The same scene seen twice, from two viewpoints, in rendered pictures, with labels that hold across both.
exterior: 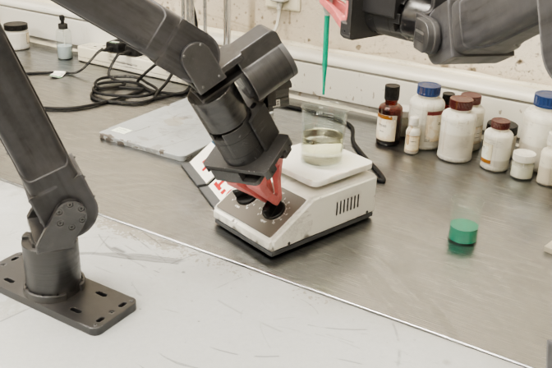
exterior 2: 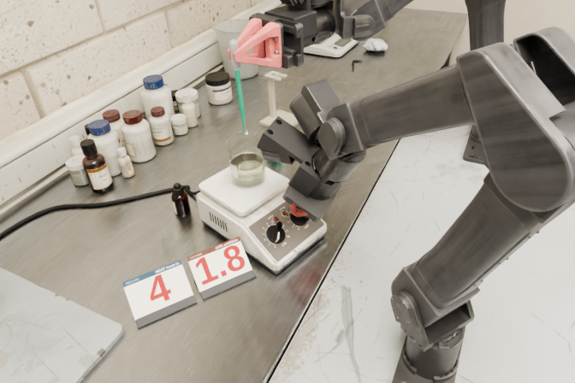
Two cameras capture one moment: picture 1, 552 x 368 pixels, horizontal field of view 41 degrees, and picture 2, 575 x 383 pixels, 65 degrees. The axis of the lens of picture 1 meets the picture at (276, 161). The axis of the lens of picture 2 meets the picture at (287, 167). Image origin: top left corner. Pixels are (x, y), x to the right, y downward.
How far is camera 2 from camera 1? 1.09 m
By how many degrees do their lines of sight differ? 80
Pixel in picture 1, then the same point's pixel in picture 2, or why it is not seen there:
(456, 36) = (385, 14)
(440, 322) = (371, 167)
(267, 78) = not seen: hidden behind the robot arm
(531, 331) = not seen: hidden behind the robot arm
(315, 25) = not seen: outside the picture
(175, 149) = (101, 338)
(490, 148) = (167, 128)
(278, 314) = (393, 226)
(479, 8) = not seen: outside the picture
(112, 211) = (261, 364)
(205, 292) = (383, 263)
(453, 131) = (147, 137)
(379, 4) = (306, 29)
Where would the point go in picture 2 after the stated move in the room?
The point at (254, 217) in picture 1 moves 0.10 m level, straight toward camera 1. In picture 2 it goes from (300, 232) to (359, 226)
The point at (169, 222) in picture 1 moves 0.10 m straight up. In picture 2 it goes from (278, 309) to (274, 262)
